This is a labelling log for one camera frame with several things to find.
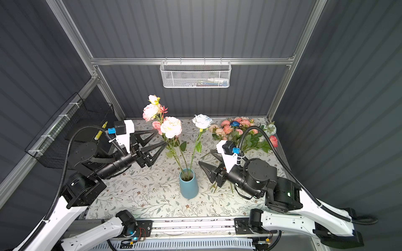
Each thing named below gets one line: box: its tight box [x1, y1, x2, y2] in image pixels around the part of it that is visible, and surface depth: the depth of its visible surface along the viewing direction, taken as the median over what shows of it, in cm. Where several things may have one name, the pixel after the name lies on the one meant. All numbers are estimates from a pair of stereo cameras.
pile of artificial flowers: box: [208, 116, 279, 154], surface depth 110 cm
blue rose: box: [230, 120, 240, 128], surface depth 111 cm
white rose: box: [188, 113, 213, 178], surface depth 60 cm
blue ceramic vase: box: [179, 167, 199, 200], surface depth 72 cm
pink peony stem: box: [152, 116, 189, 181], surface depth 54 cm
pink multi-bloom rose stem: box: [142, 94, 186, 180], surface depth 53 cm
